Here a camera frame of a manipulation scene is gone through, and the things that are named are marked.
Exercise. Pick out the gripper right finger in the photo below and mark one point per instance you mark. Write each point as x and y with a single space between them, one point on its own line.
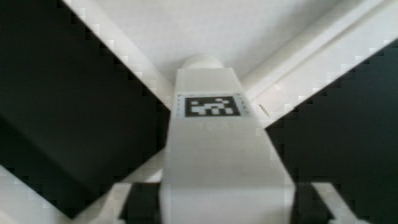
320 207

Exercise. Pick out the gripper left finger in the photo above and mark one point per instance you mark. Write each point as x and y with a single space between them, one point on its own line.
132 204

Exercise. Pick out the white desk top tray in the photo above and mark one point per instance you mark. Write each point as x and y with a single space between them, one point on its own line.
290 41

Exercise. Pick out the white front fence bar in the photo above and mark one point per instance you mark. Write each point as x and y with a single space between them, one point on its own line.
84 126

